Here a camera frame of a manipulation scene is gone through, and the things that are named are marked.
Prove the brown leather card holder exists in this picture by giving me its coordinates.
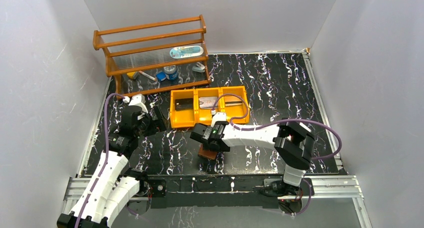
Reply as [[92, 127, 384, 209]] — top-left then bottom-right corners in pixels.
[[197, 144, 218, 160]]

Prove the yellow three-compartment bin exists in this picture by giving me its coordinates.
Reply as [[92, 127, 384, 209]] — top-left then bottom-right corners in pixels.
[[169, 86, 250, 128]]

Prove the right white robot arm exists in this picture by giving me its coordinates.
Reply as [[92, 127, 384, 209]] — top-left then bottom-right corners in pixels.
[[190, 120, 315, 188]]

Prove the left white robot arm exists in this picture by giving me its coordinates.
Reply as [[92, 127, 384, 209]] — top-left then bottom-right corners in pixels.
[[56, 105, 168, 227]]

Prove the black card in bin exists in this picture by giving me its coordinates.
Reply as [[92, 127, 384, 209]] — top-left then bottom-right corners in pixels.
[[174, 98, 194, 111]]

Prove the silver card in bin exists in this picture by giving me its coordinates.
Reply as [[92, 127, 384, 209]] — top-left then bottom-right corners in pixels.
[[198, 96, 218, 109]]

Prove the brown striped card in bin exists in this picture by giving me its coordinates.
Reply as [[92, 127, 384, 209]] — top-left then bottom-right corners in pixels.
[[224, 101, 243, 107]]

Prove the small blue box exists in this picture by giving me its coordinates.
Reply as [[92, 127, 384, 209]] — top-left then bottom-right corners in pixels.
[[155, 72, 167, 82]]

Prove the yellow sponge block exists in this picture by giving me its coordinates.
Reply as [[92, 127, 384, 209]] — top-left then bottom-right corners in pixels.
[[126, 71, 139, 80]]

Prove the blue lidded jar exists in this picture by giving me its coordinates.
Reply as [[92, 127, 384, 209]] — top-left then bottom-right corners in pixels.
[[163, 65, 179, 81]]

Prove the white marker pen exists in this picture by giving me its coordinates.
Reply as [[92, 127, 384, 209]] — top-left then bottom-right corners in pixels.
[[139, 71, 157, 81]]

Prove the wooden shelf rack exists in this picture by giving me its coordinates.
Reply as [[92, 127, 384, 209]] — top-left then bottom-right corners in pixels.
[[92, 15, 211, 96]]

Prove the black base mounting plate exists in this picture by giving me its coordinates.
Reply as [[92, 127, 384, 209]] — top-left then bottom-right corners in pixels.
[[147, 174, 313, 212]]

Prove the oval blue packaged item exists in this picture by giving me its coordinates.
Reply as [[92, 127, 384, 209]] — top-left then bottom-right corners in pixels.
[[169, 45, 204, 59]]

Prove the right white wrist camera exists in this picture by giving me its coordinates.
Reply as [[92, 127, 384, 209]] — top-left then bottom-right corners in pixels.
[[211, 110, 227, 127]]

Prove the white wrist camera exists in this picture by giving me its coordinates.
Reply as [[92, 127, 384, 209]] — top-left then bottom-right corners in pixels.
[[123, 94, 148, 113], [211, 110, 227, 127]]

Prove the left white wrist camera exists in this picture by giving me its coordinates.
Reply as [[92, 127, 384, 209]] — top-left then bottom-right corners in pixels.
[[123, 94, 148, 113]]

